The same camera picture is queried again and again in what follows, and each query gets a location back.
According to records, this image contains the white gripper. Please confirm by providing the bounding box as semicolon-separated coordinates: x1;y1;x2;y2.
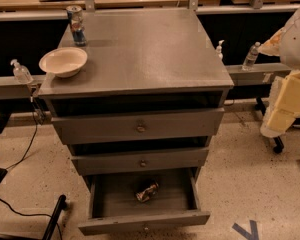
260;70;300;138

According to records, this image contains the crushed orange can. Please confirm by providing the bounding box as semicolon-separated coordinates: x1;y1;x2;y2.
135;181;159;203

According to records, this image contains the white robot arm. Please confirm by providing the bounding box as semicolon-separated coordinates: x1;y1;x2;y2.
260;7;300;138

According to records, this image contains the grey middle drawer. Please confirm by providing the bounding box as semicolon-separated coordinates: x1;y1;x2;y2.
71;148;209;176

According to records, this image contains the grey drawer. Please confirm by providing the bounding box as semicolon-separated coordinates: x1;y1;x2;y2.
52;108;224;144
71;148;209;176
79;168;210;235

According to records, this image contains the grey drawer cabinet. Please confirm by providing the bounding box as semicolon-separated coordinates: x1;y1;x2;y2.
37;7;235;185

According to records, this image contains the grey top drawer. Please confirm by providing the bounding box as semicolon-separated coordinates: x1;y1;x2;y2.
52;108;224;144

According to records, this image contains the grey bottom drawer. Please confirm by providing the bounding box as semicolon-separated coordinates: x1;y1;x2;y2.
79;168;210;235

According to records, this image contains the blue silver energy can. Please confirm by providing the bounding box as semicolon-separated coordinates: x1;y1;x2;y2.
66;5;87;46

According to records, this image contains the black wheeled table leg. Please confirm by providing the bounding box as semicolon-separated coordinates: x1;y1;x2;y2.
255;97;284;154

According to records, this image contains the clear water bottle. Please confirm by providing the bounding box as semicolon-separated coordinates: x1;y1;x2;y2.
242;42;260;71

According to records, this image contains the white pump bottle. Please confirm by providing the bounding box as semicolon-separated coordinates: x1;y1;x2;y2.
216;40;224;60

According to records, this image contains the white bowl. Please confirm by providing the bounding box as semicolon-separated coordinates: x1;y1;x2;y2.
39;47;88;78

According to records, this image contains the black stand leg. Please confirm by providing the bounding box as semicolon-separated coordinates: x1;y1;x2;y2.
42;194;67;240

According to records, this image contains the clear pump sanitizer bottle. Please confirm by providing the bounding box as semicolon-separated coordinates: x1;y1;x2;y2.
10;59;34;84

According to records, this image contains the black floor cable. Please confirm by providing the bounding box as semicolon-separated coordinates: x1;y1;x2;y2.
0;110;64;240

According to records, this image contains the grey metal rail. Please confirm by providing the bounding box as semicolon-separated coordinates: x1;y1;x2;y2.
0;63;291;100

